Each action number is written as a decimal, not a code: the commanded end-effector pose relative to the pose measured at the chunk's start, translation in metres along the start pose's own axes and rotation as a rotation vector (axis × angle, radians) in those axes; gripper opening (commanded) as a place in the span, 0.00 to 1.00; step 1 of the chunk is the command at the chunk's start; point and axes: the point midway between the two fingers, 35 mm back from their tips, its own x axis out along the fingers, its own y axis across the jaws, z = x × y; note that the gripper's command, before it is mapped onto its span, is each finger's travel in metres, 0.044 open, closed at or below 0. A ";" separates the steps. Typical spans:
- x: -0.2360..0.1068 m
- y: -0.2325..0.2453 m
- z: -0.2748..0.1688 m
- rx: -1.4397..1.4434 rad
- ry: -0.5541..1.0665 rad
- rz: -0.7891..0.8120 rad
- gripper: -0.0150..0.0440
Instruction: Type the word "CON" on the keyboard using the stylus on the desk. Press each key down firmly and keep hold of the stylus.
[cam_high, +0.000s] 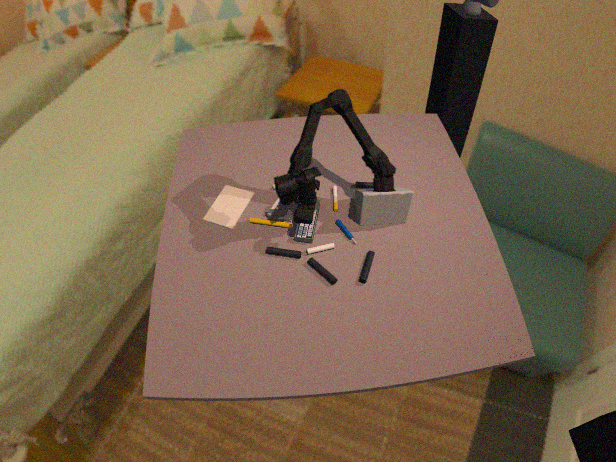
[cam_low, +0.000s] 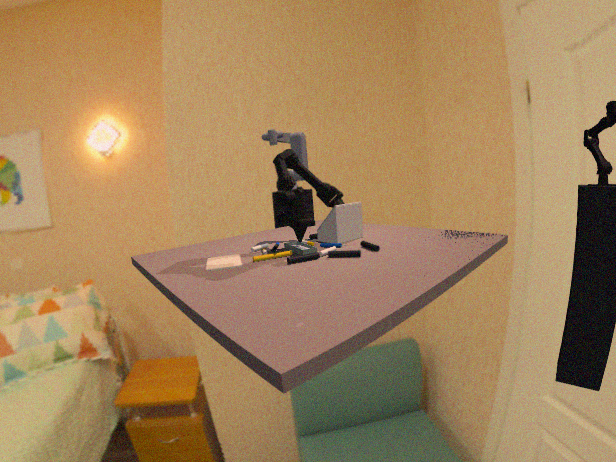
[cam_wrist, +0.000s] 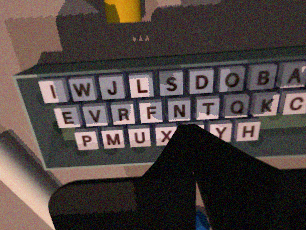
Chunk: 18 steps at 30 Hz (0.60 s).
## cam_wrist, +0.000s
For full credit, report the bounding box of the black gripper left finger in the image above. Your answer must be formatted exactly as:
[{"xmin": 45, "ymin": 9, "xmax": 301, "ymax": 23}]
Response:
[{"xmin": 48, "ymin": 124, "xmax": 196, "ymax": 230}]

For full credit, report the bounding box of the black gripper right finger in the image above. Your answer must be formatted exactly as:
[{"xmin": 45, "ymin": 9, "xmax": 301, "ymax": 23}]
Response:
[{"xmin": 187, "ymin": 124, "xmax": 306, "ymax": 230}]

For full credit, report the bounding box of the yellow cylinder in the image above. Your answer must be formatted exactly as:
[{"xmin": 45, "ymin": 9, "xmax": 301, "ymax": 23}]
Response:
[{"xmin": 104, "ymin": 0, "xmax": 142, "ymax": 23}]

